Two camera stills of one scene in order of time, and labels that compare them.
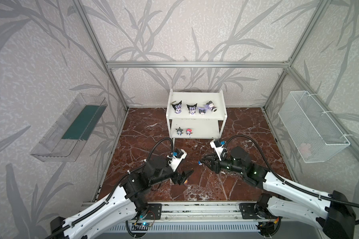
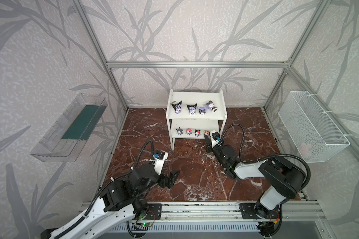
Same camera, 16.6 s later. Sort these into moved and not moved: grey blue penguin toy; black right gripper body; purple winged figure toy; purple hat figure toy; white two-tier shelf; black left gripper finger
Moved: black left gripper finger; black right gripper body
Not moved: purple winged figure toy; white two-tier shelf; purple hat figure toy; grey blue penguin toy
